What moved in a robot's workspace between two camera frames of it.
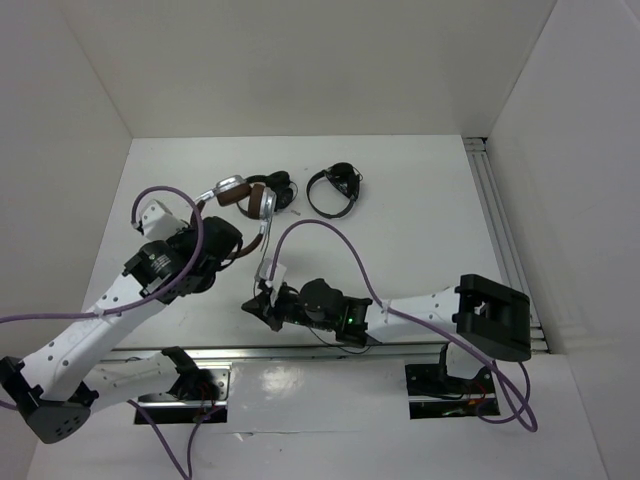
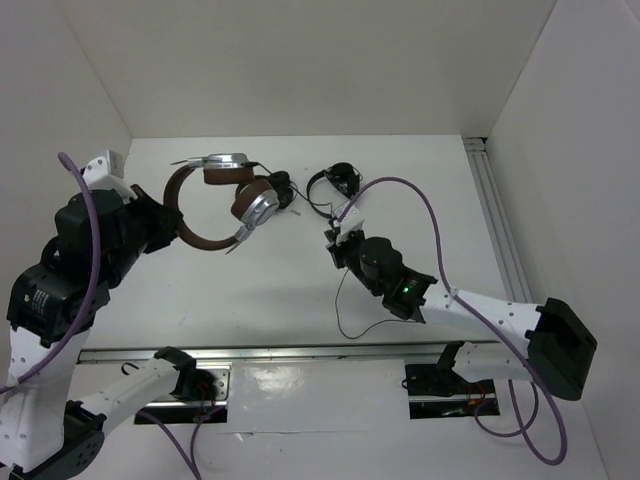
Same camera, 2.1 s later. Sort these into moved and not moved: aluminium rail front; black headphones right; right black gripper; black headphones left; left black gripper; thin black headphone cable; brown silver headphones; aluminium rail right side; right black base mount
Moved: thin black headphone cable; right black gripper; left black gripper; brown silver headphones
Not moved: aluminium rail right side; aluminium rail front; black headphones left; right black base mount; black headphones right
